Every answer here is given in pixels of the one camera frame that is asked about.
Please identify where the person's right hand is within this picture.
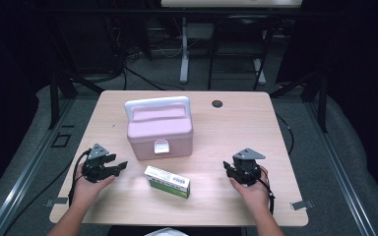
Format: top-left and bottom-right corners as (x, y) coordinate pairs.
(229, 165), (272, 214)

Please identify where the white cloth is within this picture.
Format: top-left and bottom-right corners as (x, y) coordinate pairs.
(144, 226), (190, 236)

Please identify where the black metal stand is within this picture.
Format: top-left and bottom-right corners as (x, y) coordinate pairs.
(270, 70), (329, 134)
(48, 70), (104, 131)

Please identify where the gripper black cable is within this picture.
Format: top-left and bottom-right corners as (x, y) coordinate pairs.
(1, 148), (93, 236)
(239, 165), (276, 215)

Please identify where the aluminium floor rail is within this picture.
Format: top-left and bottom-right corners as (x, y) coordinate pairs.
(306, 99), (378, 236)
(0, 97), (77, 236)

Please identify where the black chair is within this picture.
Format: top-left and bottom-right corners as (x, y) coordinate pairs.
(207, 14), (277, 91)

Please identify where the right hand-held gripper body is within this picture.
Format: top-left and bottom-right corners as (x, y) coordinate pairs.
(230, 147), (266, 187)

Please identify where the metal table bracket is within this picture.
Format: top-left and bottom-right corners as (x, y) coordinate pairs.
(43, 197), (69, 208)
(289, 200), (314, 211)

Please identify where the pink plastic storage box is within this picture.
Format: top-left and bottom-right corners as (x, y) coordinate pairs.
(123, 95), (195, 161)

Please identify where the black floor cable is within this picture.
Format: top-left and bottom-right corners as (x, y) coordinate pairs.
(122, 65), (186, 92)

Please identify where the white desk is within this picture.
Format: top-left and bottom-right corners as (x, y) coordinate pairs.
(160, 0), (303, 86)

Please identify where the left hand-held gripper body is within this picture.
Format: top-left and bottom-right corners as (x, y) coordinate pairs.
(82, 143), (114, 184)

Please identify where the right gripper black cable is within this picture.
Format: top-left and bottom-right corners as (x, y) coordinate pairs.
(239, 165), (276, 215)

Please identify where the person's left hand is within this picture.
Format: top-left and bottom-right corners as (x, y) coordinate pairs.
(73, 170), (116, 210)

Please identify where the black cable beside table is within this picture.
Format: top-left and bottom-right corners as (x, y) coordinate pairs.
(275, 112), (295, 156)

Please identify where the green and white medicine box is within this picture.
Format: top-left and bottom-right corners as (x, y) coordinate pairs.
(144, 165), (191, 200)

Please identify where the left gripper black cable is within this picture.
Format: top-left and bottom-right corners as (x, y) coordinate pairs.
(1, 148), (93, 236)

